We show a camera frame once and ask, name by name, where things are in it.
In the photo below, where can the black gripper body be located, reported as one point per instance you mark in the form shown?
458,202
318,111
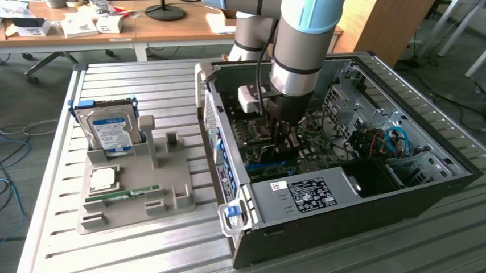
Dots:
286,109

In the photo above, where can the graphics card with black shroud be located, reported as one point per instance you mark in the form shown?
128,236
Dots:
280,157

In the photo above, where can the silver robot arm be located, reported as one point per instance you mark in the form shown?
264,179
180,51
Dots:
299,42

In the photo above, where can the CPU socket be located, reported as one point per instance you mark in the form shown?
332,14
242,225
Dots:
260,129

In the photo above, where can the green motherboard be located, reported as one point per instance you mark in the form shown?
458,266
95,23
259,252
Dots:
322,148

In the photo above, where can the blue expansion slot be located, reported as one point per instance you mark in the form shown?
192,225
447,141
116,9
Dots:
262,167

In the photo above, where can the perforated metal disk bay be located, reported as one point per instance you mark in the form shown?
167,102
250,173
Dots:
343,111

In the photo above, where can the grey power supply unit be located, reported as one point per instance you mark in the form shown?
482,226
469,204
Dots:
272,199

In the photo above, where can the blue latch tab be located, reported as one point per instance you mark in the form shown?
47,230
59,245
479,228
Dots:
232,211

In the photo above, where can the white paper stack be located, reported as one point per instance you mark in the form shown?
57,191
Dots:
222,25

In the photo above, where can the slanted metal disk bay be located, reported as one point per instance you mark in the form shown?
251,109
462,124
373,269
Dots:
425,167

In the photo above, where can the black open PC case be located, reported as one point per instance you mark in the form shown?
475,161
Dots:
342,236

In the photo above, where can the wooden cabinet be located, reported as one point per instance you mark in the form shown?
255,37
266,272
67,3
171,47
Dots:
379,28

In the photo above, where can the grey plastic parts rack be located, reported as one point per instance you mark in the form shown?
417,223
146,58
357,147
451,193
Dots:
136,176

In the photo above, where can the wooden office desk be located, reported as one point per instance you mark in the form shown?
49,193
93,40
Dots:
76,41
171,28

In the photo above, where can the hard disk in blue caddy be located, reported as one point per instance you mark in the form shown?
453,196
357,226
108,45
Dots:
110,133

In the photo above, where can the green RAM stick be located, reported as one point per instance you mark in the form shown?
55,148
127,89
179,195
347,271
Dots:
122,194

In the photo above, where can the black lamp base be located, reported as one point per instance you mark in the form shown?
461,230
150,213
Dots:
164,14

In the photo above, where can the silver CPU chip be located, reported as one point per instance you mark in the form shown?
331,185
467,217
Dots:
102,180

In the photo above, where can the white furniture leg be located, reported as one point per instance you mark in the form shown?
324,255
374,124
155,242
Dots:
477,64

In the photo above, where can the white carton with label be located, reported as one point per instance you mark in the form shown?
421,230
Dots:
110,25

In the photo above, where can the open white box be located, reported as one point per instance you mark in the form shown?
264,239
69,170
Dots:
77,28

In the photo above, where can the tape roll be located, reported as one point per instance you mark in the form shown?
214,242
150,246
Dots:
73,3

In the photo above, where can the grey cup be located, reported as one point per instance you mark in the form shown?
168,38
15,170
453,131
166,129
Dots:
56,3

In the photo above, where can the white box with black lid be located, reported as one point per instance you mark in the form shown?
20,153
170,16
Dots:
33,29

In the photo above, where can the printed paper sheets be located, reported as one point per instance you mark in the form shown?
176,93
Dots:
15,12

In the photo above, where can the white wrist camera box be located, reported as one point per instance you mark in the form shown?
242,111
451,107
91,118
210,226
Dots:
248,99

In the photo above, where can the white table frame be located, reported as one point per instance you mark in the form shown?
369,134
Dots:
459,28

